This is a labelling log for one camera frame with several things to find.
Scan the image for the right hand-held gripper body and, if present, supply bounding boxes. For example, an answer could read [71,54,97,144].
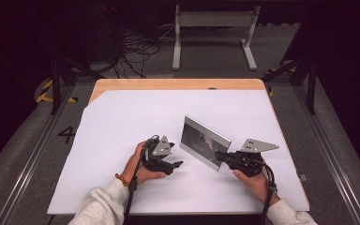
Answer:
[228,138,280,178]

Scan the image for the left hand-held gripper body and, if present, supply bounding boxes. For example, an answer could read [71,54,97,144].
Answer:
[142,134,178,176]

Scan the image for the black glossy panel silver edges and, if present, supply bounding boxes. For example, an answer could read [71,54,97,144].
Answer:
[179,114,233,173]

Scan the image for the person's right hand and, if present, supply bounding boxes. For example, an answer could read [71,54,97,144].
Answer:
[232,158,281,206]

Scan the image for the person's left hand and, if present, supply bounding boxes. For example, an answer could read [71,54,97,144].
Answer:
[120,141,168,188]

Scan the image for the white paper sheet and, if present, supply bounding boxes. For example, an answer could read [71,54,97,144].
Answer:
[46,89,311,217]

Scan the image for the black metal stand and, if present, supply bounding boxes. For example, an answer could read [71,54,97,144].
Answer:
[261,8,323,116]
[45,6,107,116]

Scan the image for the yellow black hazard tape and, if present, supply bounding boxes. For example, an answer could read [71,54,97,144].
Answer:
[36,79,79,104]

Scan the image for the right hand-held gripper black cable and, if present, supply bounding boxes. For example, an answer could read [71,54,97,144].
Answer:
[252,158,278,225]

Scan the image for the hand-held gripper black cable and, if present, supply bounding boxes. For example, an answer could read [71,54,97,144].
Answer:
[123,135,161,225]
[252,158,278,225]

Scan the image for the left hand-held gripper black cable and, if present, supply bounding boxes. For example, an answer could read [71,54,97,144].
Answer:
[123,135,161,225]

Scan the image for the orange bead bracelet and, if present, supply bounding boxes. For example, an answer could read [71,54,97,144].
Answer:
[114,172,129,188]

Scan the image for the aluminium floor rail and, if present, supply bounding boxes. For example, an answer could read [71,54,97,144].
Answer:
[293,83,360,225]
[0,83,77,225]

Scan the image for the bundle of black floor cables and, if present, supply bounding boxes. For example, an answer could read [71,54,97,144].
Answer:
[101,4,171,80]

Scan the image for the white metal stand frame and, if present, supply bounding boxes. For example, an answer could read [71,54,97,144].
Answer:
[172,4,263,71]

